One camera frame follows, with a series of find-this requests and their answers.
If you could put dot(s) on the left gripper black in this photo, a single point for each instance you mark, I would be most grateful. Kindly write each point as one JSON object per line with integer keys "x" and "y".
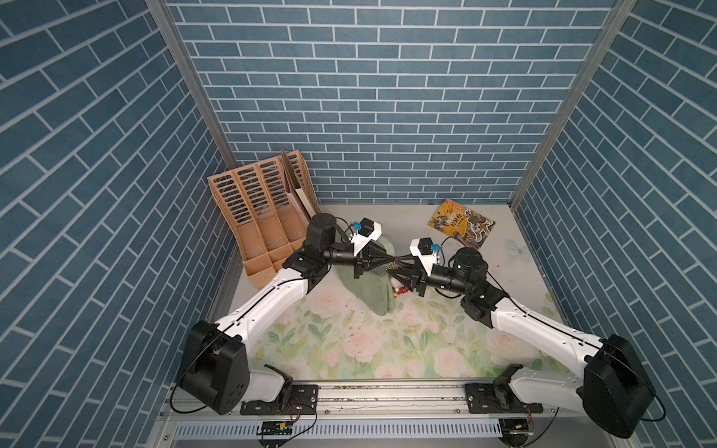
{"x": 360, "y": 260}

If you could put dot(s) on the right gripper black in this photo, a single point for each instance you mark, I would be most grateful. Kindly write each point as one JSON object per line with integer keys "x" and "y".
{"x": 417, "y": 274}

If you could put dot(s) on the green corduroy shoulder bag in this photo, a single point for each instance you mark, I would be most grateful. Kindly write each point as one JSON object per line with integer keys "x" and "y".
{"x": 374, "y": 288}

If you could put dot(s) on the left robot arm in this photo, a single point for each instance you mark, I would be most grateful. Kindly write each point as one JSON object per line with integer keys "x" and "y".
{"x": 215, "y": 368}

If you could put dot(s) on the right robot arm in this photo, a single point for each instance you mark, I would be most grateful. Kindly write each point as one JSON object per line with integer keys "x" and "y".
{"x": 606, "y": 380}

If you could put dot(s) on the floral table mat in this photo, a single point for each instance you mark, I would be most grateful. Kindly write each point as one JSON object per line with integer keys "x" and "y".
{"x": 332, "y": 335}

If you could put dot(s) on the colourful comic booklet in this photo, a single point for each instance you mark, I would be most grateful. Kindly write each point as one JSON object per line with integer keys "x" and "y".
{"x": 461, "y": 222}

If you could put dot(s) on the pink file folder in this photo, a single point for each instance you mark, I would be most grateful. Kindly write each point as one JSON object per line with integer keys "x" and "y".
{"x": 297, "y": 193}

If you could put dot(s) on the peach plastic file organizer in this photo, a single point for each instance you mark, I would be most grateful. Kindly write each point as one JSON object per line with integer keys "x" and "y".
{"x": 267, "y": 227}

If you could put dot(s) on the beige file folder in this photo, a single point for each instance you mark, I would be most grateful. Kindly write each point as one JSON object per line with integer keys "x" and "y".
{"x": 296, "y": 161}

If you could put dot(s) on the right electronics box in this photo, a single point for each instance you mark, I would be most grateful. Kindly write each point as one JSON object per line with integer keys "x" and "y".
{"x": 515, "y": 432}

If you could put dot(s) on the green circuit board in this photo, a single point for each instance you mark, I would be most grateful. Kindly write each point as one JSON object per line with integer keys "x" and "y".
{"x": 273, "y": 429}

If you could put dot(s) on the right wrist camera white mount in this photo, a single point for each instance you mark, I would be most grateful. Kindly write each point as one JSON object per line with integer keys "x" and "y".
{"x": 427, "y": 253}

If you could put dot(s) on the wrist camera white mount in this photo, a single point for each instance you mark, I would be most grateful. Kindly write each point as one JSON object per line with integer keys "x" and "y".
{"x": 427, "y": 253}
{"x": 364, "y": 232}

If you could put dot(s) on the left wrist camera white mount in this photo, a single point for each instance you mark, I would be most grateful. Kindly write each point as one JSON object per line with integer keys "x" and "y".
{"x": 364, "y": 232}

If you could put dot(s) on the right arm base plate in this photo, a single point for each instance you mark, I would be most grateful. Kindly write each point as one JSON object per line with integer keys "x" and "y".
{"x": 487, "y": 398}

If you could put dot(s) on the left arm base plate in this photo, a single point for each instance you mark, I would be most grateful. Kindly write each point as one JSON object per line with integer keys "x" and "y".
{"x": 299, "y": 397}

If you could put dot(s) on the aluminium mounting rail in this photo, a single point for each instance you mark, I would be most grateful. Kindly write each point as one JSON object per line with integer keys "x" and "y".
{"x": 439, "y": 399}

